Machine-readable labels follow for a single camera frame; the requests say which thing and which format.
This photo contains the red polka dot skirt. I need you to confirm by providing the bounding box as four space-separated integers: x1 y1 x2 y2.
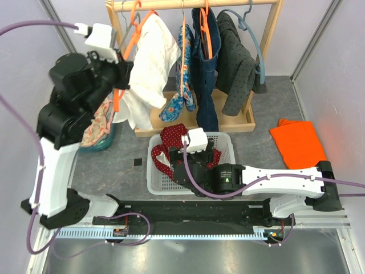
151 123 222 180

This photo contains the grey metal hanger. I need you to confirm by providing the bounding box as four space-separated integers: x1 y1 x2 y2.
119 1 141 54

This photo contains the orange hanger of white skirt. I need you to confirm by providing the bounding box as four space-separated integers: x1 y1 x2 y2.
113 1 157 112

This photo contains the blue floral skirt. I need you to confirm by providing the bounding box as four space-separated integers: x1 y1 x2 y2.
159 25 196 122

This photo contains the orange hanger of floral skirt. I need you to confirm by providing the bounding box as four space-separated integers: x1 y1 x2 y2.
179 16 186 98

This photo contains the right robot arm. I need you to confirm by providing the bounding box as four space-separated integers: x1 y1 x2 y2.
169 145 342 225

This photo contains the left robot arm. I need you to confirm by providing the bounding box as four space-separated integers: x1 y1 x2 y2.
21 51 133 230

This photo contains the dark denim skirt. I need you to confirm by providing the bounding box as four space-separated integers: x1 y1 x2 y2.
190 8 221 132

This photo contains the orange hanger of denim skirt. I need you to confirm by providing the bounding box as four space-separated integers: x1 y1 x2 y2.
199 0 213 59

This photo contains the blue-grey hanger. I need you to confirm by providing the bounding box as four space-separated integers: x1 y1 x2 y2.
222 0 266 84

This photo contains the white plastic laundry basket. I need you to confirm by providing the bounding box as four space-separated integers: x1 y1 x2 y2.
147 132 236 195

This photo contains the peach floral garment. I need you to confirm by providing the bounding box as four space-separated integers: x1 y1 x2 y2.
80 96 115 147

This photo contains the wooden clothes rack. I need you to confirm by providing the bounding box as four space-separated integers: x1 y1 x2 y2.
106 1 282 137

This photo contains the teal laundry basket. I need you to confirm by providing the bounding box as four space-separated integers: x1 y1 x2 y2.
79 123 116 153

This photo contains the dark grey dotted garment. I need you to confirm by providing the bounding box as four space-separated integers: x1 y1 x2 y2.
216 11 267 116

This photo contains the orange folded cloth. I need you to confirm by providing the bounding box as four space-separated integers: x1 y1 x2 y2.
269 118 327 170

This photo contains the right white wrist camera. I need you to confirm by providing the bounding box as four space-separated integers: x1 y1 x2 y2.
181 128 208 154

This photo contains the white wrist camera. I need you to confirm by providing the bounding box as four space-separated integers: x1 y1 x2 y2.
181 128 208 154
74 23 119 63

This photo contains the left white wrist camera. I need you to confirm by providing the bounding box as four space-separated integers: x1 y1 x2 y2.
74 23 119 63

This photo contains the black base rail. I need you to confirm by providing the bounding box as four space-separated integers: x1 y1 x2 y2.
92 200 293 235

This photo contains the slotted grey cable duct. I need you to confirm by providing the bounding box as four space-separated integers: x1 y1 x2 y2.
57 227 273 240

